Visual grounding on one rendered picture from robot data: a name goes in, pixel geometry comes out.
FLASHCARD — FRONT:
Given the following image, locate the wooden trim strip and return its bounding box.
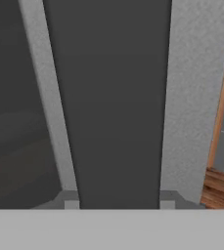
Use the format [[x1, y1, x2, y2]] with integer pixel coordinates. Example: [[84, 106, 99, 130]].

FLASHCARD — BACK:
[[206, 26, 224, 170]]

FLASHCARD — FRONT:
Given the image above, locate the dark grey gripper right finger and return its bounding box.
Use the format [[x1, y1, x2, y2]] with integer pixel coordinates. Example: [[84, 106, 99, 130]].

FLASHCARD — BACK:
[[158, 189, 206, 210]]

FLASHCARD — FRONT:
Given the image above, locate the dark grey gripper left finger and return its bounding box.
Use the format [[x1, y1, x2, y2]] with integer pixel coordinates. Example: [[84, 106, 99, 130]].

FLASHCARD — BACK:
[[30, 189, 81, 210]]

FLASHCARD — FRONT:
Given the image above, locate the dark grey sponge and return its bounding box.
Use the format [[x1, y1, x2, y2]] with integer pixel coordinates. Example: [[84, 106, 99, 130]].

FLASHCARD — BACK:
[[42, 0, 173, 210]]

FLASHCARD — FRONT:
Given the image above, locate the dark grey panel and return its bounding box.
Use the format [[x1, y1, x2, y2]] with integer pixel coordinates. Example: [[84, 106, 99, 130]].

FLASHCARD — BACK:
[[0, 0, 65, 210]]

